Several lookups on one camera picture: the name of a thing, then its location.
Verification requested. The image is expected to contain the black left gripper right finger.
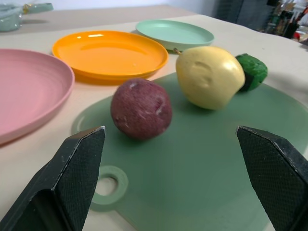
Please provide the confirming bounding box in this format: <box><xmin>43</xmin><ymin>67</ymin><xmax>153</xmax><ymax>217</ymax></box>
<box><xmin>236</xmin><ymin>125</ymin><xmax>308</xmax><ymax>231</ymax></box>

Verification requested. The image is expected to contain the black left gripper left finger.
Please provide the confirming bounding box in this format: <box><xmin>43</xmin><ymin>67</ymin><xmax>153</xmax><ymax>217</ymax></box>
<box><xmin>0</xmin><ymin>126</ymin><xmax>106</xmax><ymax>231</ymax></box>

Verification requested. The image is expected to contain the pink plate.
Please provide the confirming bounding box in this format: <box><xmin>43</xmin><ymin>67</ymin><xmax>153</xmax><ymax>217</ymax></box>
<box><xmin>0</xmin><ymin>48</ymin><xmax>76</xmax><ymax>145</ymax></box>

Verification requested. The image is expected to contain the dark red round fruit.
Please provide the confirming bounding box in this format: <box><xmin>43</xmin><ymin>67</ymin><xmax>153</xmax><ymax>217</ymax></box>
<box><xmin>110</xmin><ymin>78</ymin><xmax>173</xmax><ymax>141</ymax></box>

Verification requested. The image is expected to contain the green plastic toy vegetable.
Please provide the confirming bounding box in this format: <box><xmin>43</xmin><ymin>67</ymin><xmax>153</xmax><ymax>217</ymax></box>
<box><xmin>235</xmin><ymin>53</ymin><xmax>269</xmax><ymax>92</ymax></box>

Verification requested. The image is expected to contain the orange plate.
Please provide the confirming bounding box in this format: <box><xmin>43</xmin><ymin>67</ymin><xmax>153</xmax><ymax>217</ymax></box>
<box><xmin>51</xmin><ymin>30</ymin><xmax>169</xmax><ymax>85</ymax></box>

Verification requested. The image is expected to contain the light green plate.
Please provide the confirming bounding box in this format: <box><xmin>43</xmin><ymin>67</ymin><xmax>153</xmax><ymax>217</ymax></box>
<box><xmin>135</xmin><ymin>19</ymin><xmax>215</xmax><ymax>51</ymax></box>

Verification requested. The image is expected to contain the green cutting board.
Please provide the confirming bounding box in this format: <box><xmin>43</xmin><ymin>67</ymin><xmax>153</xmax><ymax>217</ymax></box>
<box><xmin>72</xmin><ymin>71</ymin><xmax>308</xmax><ymax>231</ymax></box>

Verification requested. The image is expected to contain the yellow pear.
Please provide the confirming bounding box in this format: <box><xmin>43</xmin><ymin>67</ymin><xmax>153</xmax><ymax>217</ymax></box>
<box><xmin>173</xmin><ymin>46</ymin><xmax>246</xmax><ymax>111</ymax></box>

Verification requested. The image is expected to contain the cluttered background shelf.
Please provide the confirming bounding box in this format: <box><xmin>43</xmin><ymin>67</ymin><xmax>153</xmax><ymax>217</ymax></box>
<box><xmin>258</xmin><ymin>0</ymin><xmax>308</xmax><ymax>50</ymax></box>

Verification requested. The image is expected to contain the pale green container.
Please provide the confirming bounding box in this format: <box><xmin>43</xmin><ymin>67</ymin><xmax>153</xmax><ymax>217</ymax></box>
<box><xmin>0</xmin><ymin>6</ymin><xmax>24</xmax><ymax>33</ymax></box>

